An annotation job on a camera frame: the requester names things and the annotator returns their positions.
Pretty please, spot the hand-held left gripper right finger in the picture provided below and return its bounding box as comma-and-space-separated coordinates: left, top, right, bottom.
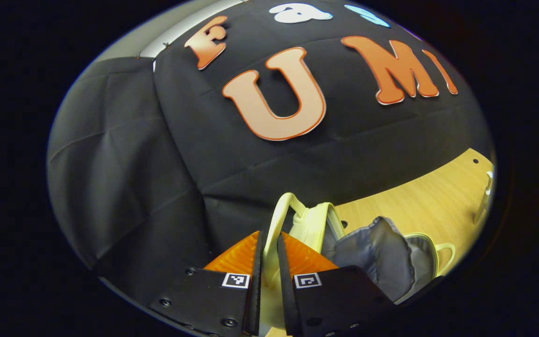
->
277, 232, 394, 337

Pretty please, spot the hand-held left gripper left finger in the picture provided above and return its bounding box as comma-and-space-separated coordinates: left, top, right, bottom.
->
150, 230, 264, 337

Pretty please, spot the white squeeze tube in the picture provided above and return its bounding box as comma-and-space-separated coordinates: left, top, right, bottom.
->
473, 171, 495, 225

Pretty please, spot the black backdrop cloth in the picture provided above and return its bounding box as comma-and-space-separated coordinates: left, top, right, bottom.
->
47, 0, 495, 300

